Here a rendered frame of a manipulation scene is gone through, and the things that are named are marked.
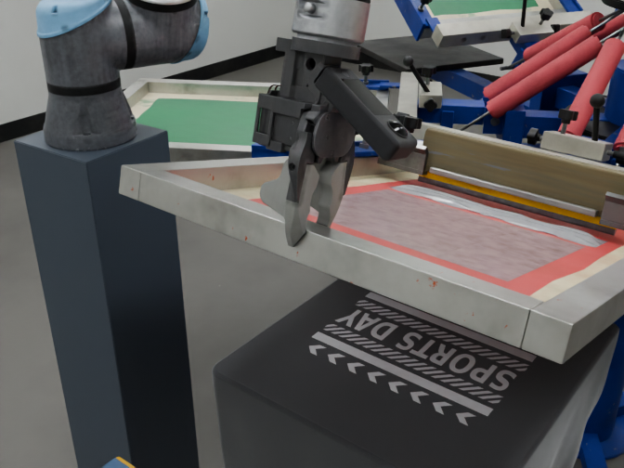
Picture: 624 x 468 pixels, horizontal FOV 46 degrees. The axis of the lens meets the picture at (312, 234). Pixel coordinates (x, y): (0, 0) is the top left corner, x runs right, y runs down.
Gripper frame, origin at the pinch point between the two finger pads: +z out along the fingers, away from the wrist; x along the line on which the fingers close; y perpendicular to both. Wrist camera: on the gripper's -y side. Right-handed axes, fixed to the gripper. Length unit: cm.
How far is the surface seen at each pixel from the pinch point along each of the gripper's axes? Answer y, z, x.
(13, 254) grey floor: 244, 95, -124
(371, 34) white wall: 298, -31, -477
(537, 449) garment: -22.1, 26.0, -26.5
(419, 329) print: 3.0, 21.4, -38.8
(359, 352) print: 7.1, 24.3, -28.3
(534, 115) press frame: 23, -10, -126
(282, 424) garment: 8.2, 31.5, -12.6
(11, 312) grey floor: 202, 103, -97
